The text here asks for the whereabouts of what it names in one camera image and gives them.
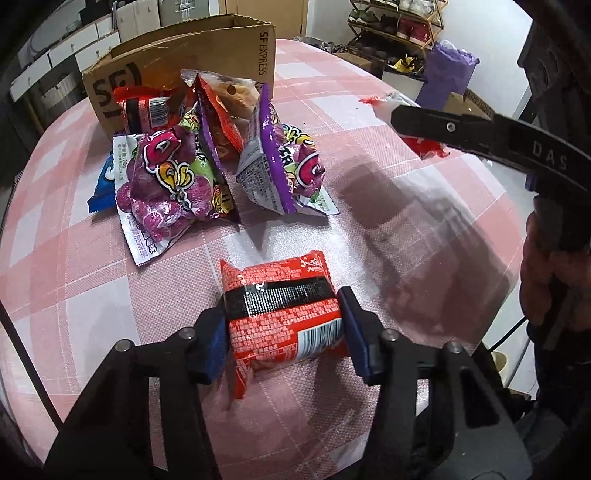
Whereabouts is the red black snack pack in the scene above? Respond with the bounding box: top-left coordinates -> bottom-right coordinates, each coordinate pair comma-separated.
221,250 -> 349,399
114,86 -> 185,134

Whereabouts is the blue oreo cookie pack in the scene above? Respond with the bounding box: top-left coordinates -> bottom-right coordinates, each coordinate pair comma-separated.
87,154 -> 115,214

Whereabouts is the clear biscuit packet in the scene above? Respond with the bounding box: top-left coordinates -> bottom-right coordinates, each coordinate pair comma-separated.
179,69 -> 259,119

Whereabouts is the purple grape candy bag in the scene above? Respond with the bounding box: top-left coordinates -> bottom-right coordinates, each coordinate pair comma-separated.
112,104 -> 240,266

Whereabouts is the red chip bag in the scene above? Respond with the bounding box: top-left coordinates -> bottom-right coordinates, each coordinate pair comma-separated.
193,73 -> 243,162

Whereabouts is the person's right hand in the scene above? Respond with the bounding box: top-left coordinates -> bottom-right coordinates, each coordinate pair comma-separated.
520,212 -> 590,331

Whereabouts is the open cardboard box on floor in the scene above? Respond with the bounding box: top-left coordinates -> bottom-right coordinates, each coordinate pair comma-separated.
444,92 -> 494,120

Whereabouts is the white trash bin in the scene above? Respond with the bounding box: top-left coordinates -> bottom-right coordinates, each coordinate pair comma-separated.
381,62 -> 424,99

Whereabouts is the pink checked tablecloth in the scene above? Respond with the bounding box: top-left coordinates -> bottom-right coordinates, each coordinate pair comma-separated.
0,38 -> 523,480

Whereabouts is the wooden shoe rack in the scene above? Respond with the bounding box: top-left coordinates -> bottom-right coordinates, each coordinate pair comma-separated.
346,1 -> 450,62

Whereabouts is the wooden door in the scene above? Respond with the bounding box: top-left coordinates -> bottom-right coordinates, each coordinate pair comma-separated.
215,0 -> 308,39

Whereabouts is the brown cardboard SF box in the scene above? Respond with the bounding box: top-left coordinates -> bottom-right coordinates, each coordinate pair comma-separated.
82,14 -> 276,137

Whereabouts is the silver suitcase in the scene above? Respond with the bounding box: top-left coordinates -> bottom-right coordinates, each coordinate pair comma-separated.
158,0 -> 209,27

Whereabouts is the white drawer desk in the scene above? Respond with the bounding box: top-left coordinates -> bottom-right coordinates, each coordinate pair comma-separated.
9,15 -> 120,101

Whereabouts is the beige suitcase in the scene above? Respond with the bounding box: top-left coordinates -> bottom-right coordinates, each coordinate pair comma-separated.
115,0 -> 161,34

